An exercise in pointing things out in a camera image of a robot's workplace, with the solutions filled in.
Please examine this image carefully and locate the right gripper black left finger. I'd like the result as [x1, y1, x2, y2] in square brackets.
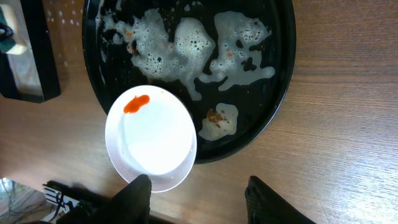
[56, 174, 152, 224]

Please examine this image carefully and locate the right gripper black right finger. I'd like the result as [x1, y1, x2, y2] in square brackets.
[245, 175, 315, 224]

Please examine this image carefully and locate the pink white plate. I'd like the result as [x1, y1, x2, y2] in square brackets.
[104, 85, 197, 193]

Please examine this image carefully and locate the yellow green sponge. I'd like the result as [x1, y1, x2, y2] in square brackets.
[1, 4, 27, 55]

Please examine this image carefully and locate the round black tray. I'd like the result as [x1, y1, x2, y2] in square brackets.
[82, 0, 296, 164]

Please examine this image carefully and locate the black rectangular soap tray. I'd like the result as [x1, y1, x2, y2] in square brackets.
[1, 0, 61, 103]

